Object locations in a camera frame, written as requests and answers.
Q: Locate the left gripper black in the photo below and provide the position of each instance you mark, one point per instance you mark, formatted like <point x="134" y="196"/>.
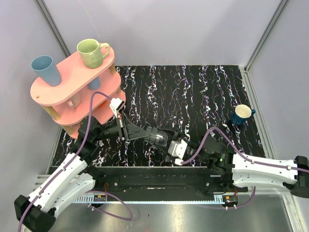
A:
<point x="123" y="130"/>

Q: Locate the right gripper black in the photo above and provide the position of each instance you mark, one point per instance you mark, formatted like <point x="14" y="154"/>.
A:
<point x="167" y="156"/>

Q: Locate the clear elbow pipe fitting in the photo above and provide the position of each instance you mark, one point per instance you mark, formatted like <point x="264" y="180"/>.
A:
<point x="161" y="139"/>

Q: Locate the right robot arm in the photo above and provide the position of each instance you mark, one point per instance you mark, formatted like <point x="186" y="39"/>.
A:
<point x="243" y="170"/>

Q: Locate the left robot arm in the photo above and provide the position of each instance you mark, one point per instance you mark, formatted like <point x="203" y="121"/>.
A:
<point x="75" y="176"/>

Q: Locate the black marble pattern mat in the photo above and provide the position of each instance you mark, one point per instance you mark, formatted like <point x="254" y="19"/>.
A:
<point x="192" y="99"/>

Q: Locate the small blue cup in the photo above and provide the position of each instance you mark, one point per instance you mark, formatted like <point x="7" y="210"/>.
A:
<point x="94" y="84"/>

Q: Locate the pink three-tier wooden shelf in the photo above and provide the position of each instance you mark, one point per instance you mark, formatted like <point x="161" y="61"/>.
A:
<point x="75" y="78"/>

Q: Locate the pale pink mug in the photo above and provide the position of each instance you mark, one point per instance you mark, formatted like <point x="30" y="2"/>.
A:
<point x="75" y="100"/>

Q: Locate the dark blue mug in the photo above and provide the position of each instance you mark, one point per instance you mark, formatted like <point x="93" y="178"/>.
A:
<point x="241" y="114"/>

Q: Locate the green ceramic mug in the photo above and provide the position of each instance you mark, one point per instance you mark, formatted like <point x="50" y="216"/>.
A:
<point x="92" y="52"/>

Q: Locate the light blue plastic cup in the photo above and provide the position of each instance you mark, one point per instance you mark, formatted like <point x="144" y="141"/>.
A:
<point x="46" y="69"/>

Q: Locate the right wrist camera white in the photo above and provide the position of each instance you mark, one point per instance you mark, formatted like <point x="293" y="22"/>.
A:
<point x="177" y="150"/>

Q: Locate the white slotted cable duct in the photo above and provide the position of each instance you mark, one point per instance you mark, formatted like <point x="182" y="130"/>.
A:
<point x="92" y="198"/>

